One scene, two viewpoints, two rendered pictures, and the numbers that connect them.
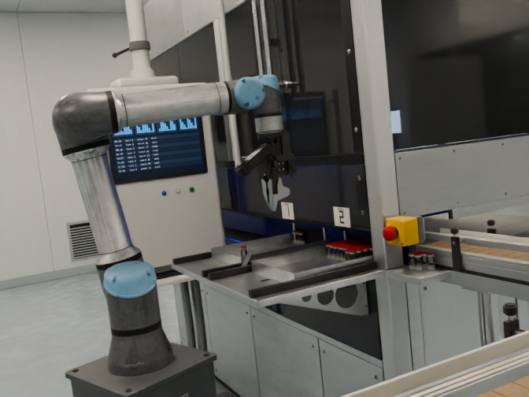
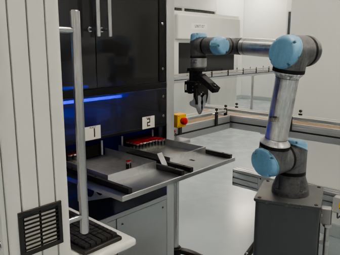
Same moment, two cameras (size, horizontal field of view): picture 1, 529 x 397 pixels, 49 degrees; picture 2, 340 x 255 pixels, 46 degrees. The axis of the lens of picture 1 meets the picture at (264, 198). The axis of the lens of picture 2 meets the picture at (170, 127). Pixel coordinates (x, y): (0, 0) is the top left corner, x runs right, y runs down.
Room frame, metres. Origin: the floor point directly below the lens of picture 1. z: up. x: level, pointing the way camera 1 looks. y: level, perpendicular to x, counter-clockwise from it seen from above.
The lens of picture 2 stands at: (2.37, 1.66, 1.39)
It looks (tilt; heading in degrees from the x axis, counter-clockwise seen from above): 11 degrees down; 249
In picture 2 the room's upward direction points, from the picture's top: straight up
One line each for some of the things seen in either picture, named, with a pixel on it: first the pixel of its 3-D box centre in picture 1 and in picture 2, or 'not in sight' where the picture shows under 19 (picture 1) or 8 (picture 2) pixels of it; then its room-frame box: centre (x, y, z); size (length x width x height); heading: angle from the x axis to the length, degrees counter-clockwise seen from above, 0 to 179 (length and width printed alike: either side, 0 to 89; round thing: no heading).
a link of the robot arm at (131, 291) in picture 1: (131, 293); (291, 154); (1.33, 0.33, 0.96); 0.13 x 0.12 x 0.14; 19
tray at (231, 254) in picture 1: (269, 248); (106, 163); (2.03, 0.00, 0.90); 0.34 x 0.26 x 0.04; 117
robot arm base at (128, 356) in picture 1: (138, 342); (290, 180); (1.32, 0.33, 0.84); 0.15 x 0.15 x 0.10
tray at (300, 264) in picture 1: (320, 261); (161, 149); (1.72, -0.15, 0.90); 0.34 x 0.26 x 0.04; 117
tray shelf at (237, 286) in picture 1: (275, 266); (146, 164); (1.84, -0.01, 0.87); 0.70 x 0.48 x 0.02; 27
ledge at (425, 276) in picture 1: (423, 272); (173, 140); (1.56, -0.41, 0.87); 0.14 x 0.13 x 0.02; 117
